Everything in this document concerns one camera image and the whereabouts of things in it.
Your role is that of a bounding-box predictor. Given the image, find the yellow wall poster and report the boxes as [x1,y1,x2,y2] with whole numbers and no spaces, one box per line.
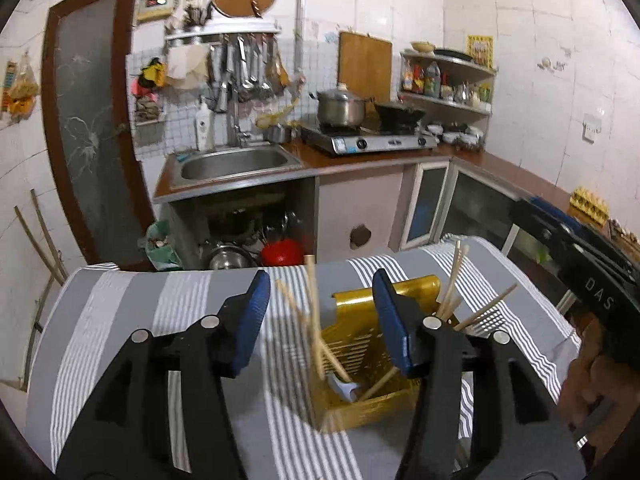
[466,35,495,68]

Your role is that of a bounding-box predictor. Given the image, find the white hanging cloth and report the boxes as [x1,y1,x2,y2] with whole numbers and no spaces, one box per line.
[165,47,209,91]

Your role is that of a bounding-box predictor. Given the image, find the beige electrical box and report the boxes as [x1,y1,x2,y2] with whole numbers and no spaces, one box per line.
[134,0,176,23]

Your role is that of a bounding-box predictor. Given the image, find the yellow perforated utensil holder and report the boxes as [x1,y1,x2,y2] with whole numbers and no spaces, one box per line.
[312,275,461,433]

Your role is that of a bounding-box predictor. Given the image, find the white wall rack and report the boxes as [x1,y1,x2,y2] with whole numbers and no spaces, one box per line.
[165,17,281,44]

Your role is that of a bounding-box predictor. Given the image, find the grey white striped tablecloth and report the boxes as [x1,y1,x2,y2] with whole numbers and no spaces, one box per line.
[25,234,583,480]

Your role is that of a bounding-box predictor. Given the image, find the row of condiment bottles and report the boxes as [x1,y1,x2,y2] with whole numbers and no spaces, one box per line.
[402,59,493,103]

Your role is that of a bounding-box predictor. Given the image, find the yellow mesh bag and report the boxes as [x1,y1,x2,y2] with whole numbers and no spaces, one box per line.
[255,95,303,131]

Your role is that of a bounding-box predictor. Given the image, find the hanging plastic bag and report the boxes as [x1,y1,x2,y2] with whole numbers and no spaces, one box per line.
[2,52,41,121]

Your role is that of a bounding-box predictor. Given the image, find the steel cooking pot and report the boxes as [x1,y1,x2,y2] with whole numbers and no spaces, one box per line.
[309,85,371,128]

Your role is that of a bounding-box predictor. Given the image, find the person's right hand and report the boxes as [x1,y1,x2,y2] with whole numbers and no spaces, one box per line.
[557,314,619,432]

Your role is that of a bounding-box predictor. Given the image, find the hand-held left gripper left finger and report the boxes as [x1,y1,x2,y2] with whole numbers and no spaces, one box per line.
[55,269,272,480]

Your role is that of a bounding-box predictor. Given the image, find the cutlery cup on rack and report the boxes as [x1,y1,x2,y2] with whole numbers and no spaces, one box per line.
[182,0,211,31]

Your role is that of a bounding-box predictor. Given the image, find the yellow egg tray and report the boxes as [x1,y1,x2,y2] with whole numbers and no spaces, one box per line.
[570,186,611,223]

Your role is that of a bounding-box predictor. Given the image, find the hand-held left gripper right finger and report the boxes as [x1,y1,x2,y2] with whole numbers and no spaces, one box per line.
[371,268,587,480]

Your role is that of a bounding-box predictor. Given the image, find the steel gas stove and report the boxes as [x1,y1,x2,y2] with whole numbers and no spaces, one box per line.
[300,122,440,157]

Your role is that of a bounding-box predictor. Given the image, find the steel faucet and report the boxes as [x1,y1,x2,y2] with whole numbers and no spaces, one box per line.
[227,85,253,148]

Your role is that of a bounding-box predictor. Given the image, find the wide glass cabinet door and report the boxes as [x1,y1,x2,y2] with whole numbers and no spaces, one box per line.
[440,165,522,257]

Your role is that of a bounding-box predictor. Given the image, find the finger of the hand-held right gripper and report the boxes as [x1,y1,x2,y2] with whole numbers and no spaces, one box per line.
[509,199,577,267]
[529,197,618,248]

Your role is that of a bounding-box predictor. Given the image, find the wire basket with scrub pads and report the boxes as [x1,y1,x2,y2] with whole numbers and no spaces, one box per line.
[134,97,166,147]

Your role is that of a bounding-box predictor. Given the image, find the stack of metal bowls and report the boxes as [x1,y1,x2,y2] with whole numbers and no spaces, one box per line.
[202,240,261,271]

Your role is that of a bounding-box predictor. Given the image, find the group of small bowls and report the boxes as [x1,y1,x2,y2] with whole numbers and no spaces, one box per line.
[425,122,486,151]

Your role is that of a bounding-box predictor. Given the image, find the white corner shelf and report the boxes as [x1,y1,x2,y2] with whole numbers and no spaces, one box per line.
[398,49,498,151]

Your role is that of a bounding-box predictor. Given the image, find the brown kitchen counter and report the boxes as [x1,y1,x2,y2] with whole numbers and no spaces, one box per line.
[152,137,616,241]

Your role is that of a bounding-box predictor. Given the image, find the steel sink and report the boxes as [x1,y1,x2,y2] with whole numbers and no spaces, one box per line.
[167,142,303,193]

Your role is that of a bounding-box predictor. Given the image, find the narrow glass cabinet door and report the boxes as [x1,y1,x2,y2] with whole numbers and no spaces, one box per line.
[400,160,451,252]

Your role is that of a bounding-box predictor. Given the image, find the black wok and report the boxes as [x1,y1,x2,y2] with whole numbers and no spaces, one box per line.
[372,101,428,128]

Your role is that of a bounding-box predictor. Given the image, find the brown framed glass door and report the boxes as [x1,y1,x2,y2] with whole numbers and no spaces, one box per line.
[42,0,158,271]

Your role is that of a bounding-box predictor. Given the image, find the green trash bag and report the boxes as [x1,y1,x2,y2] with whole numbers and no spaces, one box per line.
[145,220,183,272]

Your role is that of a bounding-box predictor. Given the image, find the pink cabinet panel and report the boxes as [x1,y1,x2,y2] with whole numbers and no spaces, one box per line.
[315,165,406,263]

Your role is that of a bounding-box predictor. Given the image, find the white detergent bottle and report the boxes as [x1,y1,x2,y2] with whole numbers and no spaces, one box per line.
[195,100,216,152]

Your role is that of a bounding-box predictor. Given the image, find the row of hanging kitchen utensils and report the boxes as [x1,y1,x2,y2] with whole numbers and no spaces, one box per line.
[207,35,291,112]

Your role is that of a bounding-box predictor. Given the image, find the colourful hanging rags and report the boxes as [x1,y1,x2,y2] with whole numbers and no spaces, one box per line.
[131,57,167,101]

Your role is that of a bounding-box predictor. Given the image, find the red bowl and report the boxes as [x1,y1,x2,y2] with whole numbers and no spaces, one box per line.
[260,240,305,267]

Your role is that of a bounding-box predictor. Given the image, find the bamboo stick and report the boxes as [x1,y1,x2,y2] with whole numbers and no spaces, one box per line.
[30,189,68,283]
[14,205,65,283]

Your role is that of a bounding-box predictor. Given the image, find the wooden cutting board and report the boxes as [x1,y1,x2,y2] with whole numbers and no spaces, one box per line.
[337,31,393,106]

